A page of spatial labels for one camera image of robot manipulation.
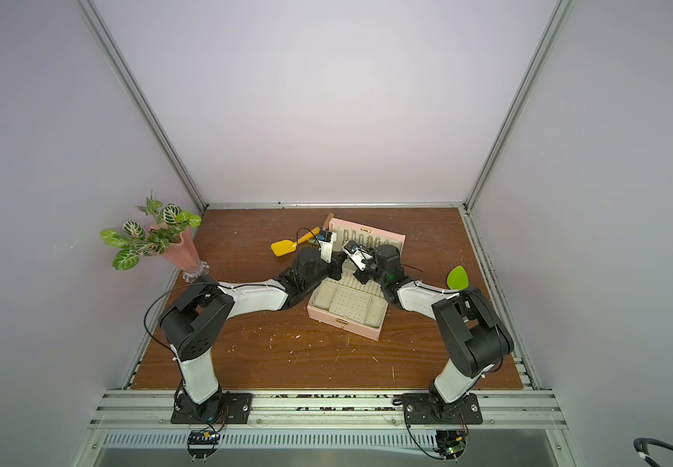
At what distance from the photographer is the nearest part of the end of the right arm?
2.62 ft

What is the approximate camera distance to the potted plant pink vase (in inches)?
29.1

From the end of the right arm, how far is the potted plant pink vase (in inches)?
19.0

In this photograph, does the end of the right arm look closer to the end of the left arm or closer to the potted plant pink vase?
the end of the left arm
